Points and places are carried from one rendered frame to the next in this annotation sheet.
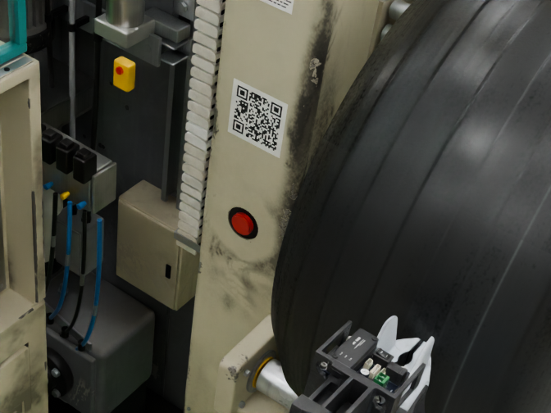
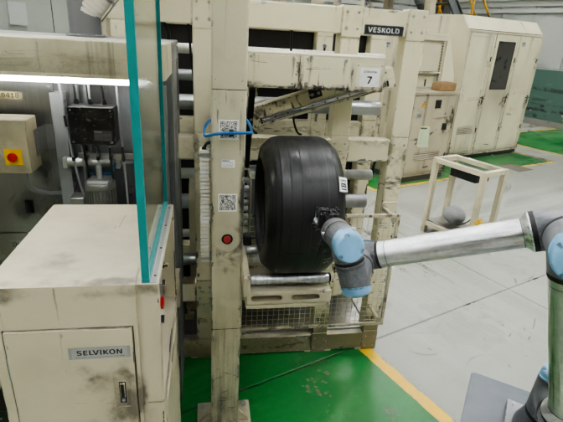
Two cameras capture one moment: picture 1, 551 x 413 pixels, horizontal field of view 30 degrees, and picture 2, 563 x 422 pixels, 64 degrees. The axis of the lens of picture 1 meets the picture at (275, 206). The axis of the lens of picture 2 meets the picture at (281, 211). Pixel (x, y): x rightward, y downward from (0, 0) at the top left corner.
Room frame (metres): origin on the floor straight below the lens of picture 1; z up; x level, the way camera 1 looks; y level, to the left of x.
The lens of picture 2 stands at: (-0.46, 0.92, 1.85)
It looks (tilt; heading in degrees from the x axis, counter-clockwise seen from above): 21 degrees down; 321
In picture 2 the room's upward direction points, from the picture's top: 3 degrees clockwise
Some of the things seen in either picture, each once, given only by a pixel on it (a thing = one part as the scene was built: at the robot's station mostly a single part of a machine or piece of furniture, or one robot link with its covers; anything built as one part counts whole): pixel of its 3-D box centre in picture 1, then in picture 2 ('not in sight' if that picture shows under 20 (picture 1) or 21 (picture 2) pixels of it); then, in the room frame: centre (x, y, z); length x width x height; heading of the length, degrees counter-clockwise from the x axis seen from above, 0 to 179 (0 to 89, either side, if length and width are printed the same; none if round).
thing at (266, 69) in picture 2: not in sight; (311, 70); (1.12, -0.48, 1.71); 0.61 x 0.25 x 0.15; 61
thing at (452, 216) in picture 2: not in sight; (462, 201); (1.71, -3.16, 0.40); 0.60 x 0.35 x 0.80; 173
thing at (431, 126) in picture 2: not in sight; (415, 133); (3.41, -4.64, 0.62); 0.91 x 0.58 x 1.25; 83
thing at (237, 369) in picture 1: (312, 306); (243, 263); (1.00, -0.07, 0.90); 0.40 x 0.03 x 0.10; 151
